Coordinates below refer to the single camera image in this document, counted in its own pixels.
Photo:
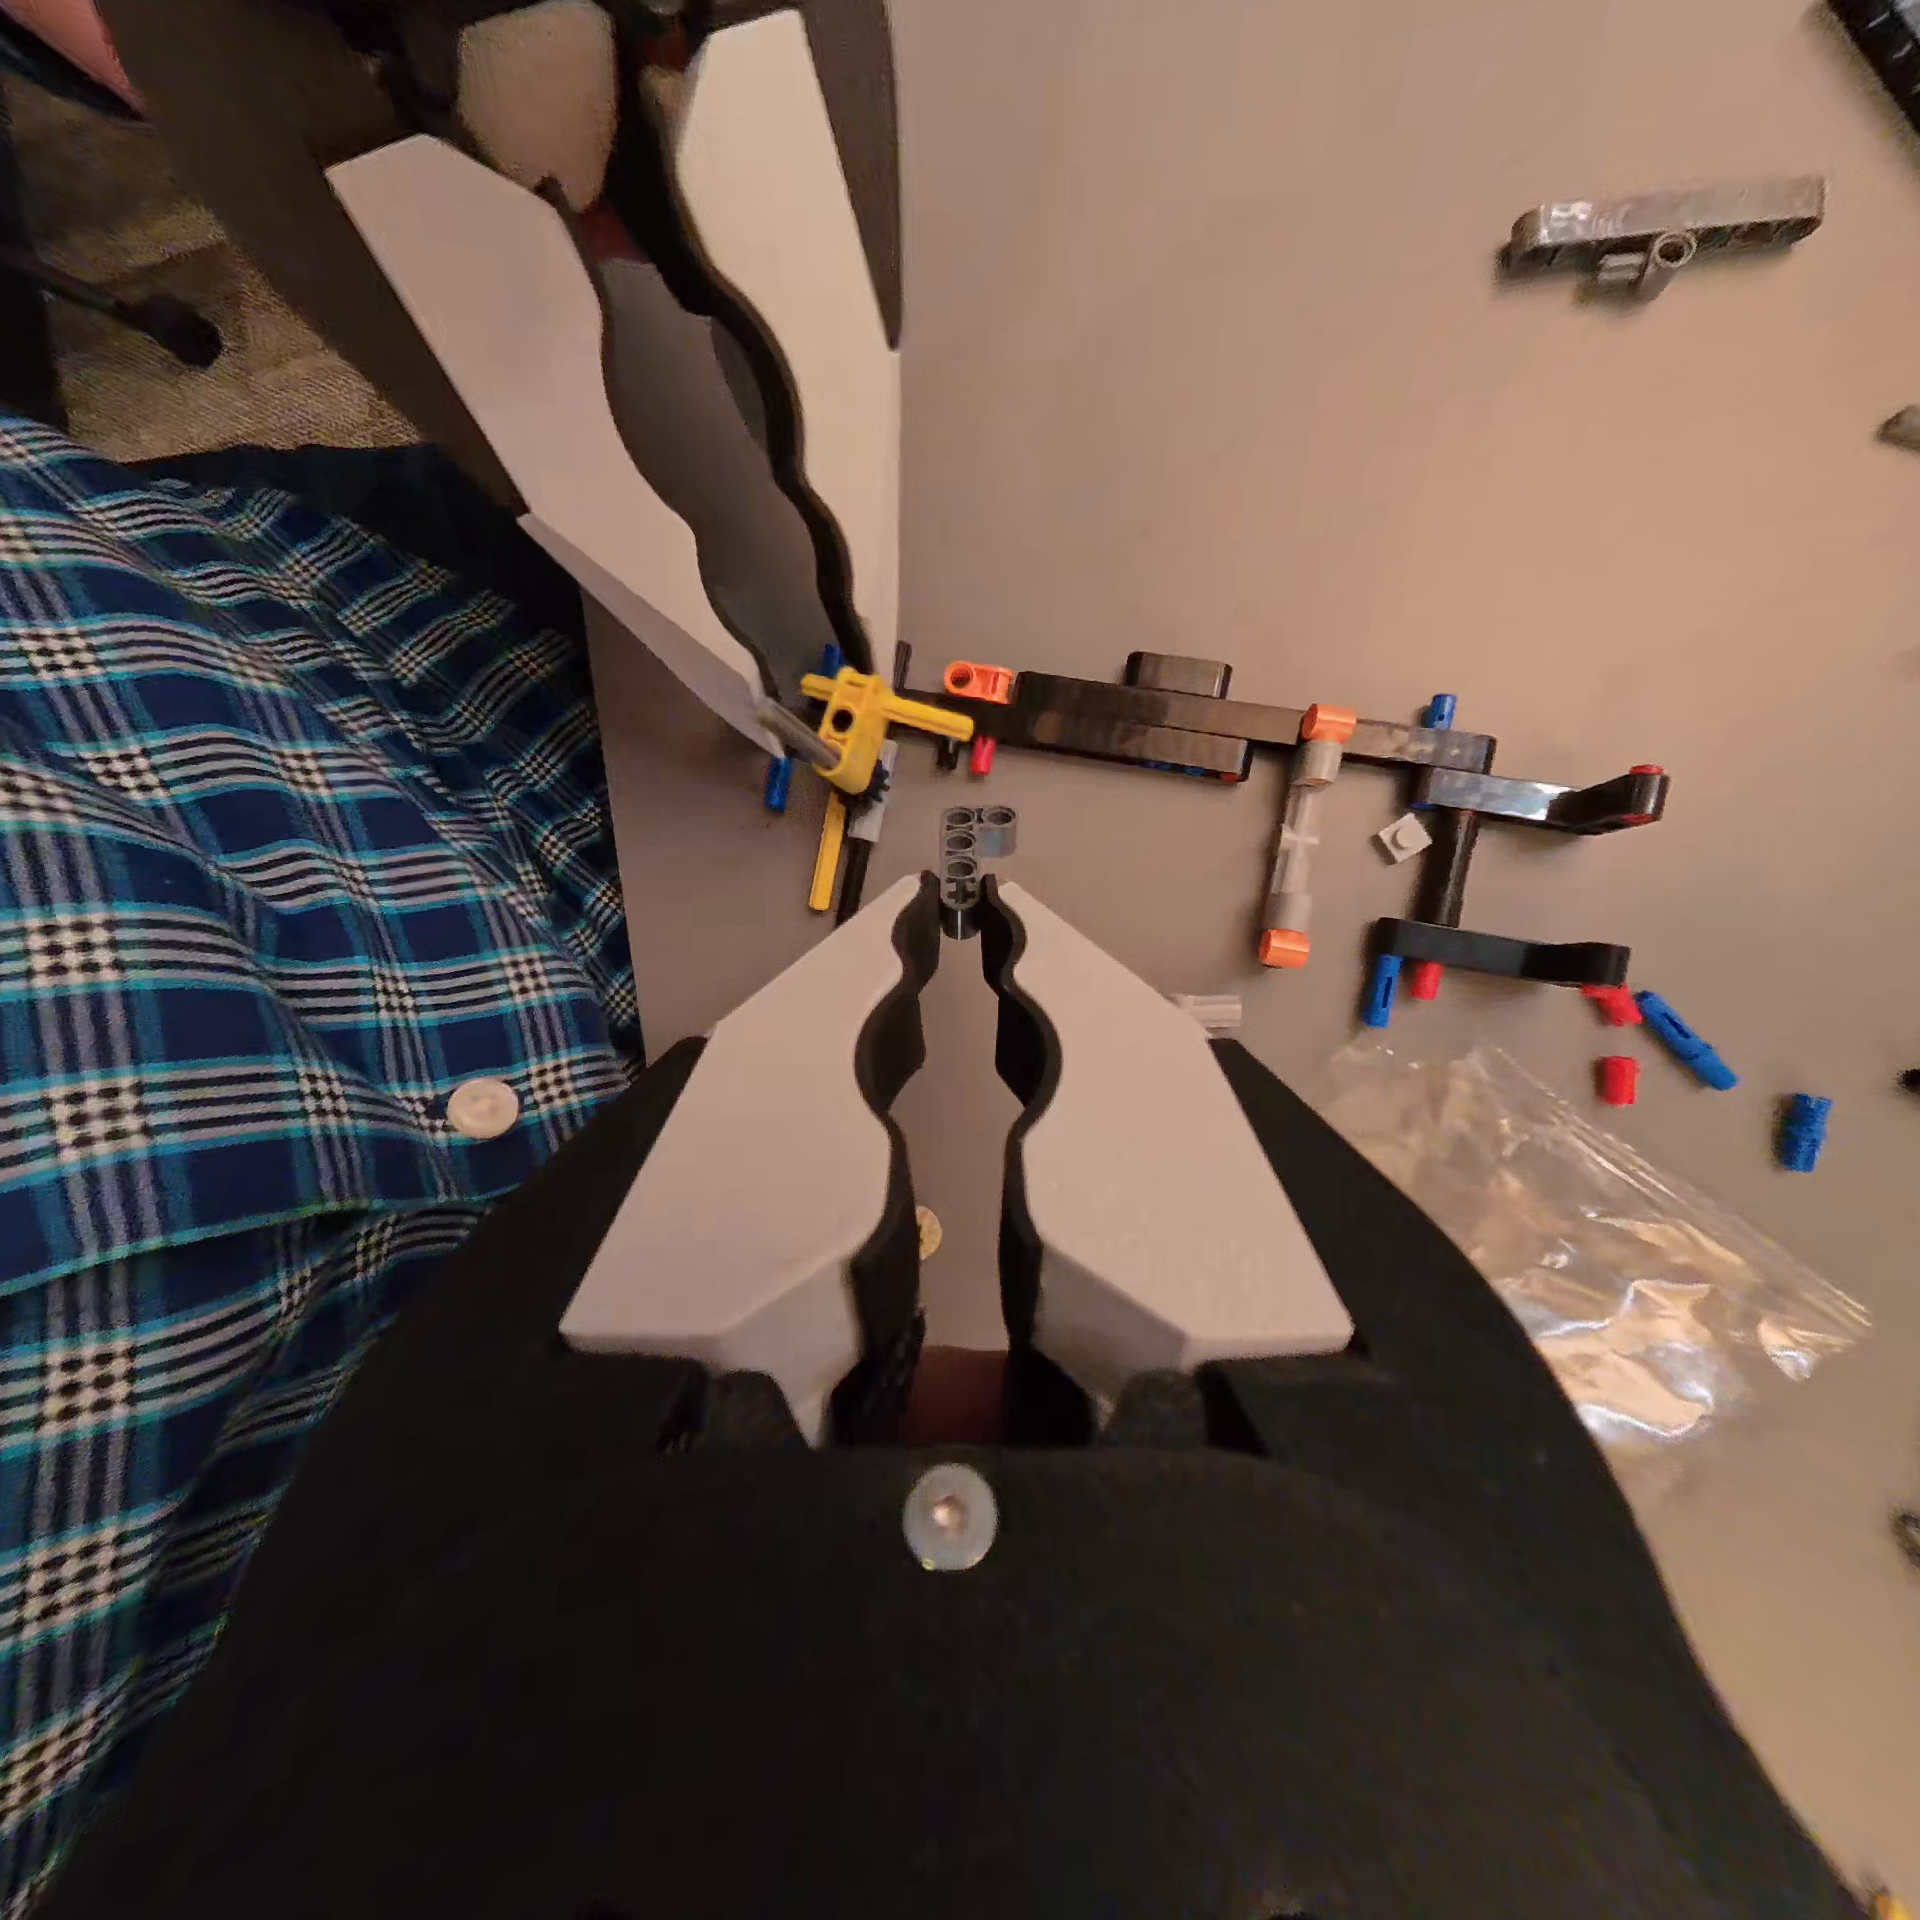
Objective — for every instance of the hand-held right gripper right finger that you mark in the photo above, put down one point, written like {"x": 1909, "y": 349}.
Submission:
{"x": 1181, "y": 1201}

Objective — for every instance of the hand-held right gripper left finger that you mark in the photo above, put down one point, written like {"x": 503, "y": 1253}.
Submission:
{"x": 734, "y": 1201}

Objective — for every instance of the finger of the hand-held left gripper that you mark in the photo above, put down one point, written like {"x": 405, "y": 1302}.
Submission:
{"x": 495, "y": 299}
{"x": 808, "y": 227}

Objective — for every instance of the dark grey lego beam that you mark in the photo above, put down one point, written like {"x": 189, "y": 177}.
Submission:
{"x": 972, "y": 861}

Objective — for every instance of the black lego frame assembly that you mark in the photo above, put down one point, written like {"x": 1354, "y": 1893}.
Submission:
{"x": 1141, "y": 725}

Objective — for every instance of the yellow lego axle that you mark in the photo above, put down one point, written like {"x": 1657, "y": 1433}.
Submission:
{"x": 933, "y": 719}

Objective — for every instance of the light grey lego connector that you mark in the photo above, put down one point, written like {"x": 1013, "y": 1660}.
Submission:
{"x": 1208, "y": 1011}

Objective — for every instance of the light grey lego stud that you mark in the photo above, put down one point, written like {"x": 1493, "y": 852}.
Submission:
{"x": 1402, "y": 838}

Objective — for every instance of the red lego pin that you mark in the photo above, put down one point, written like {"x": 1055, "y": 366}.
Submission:
{"x": 1615, "y": 1082}

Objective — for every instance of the dark grey lego pin connector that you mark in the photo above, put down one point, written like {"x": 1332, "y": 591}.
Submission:
{"x": 1650, "y": 264}

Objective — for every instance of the grey lego liftarm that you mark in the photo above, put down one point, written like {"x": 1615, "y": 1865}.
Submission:
{"x": 1663, "y": 214}

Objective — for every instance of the long black lego beam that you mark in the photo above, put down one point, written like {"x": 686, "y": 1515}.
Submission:
{"x": 1886, "y": 37}

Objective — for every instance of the clear plastic zip bag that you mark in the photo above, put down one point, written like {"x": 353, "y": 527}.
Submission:
{"x": 1619, "y": 1276}

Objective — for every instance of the person's torso in plaid shirt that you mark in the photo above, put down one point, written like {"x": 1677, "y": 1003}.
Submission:
{"x": 226, "y": 972}

